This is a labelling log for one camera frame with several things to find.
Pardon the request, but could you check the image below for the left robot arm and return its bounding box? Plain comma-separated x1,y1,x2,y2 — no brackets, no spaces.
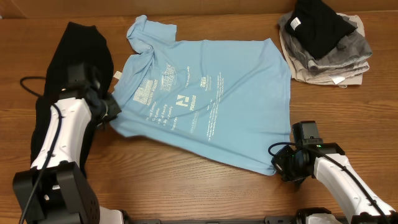
13,63,131,224

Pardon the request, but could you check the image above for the beige folded garment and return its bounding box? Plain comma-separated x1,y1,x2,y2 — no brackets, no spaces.
278,12,373,87

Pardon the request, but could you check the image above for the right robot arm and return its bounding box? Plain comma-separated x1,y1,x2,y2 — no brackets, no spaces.
270,121,397,223

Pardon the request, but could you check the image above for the light blue printed t-shirt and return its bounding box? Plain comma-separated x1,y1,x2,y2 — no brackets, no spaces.
111,16,291,175

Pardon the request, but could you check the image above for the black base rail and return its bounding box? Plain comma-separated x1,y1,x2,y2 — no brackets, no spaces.
131,216,306,224

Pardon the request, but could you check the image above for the black t-shirt on left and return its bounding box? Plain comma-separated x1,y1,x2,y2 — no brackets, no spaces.
30,22,114,172

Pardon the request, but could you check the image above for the grey folded garment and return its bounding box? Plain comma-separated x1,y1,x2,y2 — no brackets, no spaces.
278,12,372,77

